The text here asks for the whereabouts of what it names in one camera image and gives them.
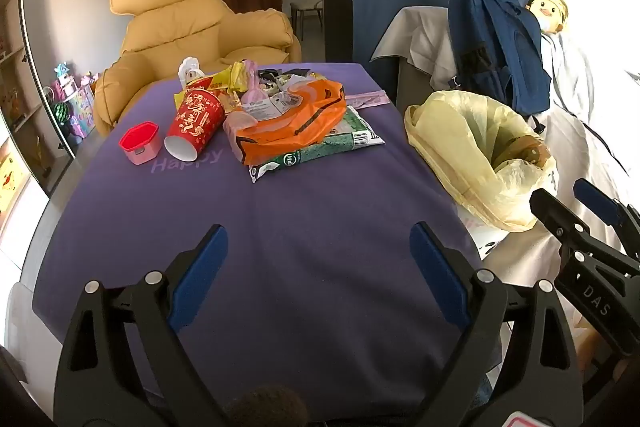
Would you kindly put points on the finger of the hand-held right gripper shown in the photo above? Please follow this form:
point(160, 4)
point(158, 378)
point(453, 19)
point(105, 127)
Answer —
point(595, 202)
point(555, 212)

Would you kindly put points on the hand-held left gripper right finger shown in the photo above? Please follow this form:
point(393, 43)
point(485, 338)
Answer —
point(440, 274)

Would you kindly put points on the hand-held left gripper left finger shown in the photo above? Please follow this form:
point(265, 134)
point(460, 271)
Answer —
point(200, 269)

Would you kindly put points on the white sheet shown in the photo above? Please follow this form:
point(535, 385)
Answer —
point(585, 97)

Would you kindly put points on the purple tablecloth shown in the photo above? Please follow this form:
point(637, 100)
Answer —
point(300, 232)

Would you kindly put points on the red hexagonal container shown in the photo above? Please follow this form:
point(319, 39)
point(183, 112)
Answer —
point(141, 142)

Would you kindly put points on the red paper cup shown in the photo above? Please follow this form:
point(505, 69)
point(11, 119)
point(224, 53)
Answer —
point(196, 122)

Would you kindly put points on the green white packet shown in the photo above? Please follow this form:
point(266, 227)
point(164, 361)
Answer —
point(320, 147)

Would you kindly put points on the orange plastic bag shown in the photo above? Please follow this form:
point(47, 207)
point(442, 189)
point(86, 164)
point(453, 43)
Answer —
point(295, 117)

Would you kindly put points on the blue backpack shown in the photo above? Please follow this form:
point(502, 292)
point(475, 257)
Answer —
point(495, 42)

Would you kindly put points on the pink crumpled plastic wrapper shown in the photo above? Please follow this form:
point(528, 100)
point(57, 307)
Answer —
point(254, 94)

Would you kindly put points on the pink flat paper packet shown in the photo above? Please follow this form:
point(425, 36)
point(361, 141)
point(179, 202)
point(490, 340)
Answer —
point(367, 99)

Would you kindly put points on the yellow duck plush toy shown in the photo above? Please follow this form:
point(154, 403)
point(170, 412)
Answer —
point(549, 9)

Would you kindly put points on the white yellow toy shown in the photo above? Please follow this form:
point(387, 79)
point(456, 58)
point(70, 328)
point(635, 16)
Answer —
point(190, 68)

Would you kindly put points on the pile of colourful toys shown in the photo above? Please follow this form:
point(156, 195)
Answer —
point(75, 102)

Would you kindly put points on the grey cloth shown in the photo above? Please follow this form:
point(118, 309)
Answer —
point(415, 42)

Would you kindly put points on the yellow leather armchair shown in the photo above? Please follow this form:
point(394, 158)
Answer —
point(175, 22)

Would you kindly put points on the white dining chair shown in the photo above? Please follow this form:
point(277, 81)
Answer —
point(307, 7)

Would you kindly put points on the wall shelf unit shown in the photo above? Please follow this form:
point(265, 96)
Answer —
point(20, 82)

